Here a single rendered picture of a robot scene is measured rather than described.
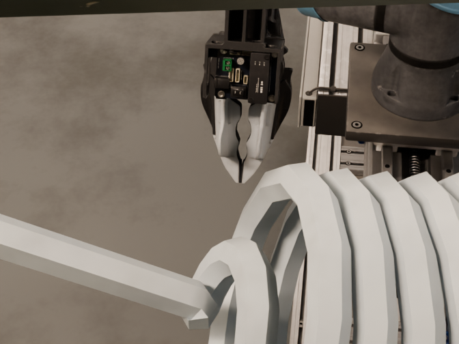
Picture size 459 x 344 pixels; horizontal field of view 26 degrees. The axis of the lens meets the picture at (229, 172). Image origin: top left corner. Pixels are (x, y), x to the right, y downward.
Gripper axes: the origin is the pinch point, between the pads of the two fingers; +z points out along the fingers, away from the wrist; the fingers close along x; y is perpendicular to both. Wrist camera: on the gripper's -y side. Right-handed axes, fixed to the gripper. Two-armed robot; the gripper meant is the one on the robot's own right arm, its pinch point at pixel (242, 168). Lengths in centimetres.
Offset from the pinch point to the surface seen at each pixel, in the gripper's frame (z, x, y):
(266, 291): -22, 7, 80
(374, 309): -22, 9, 81
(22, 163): 57, -79, -176
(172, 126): 47, -38, -195
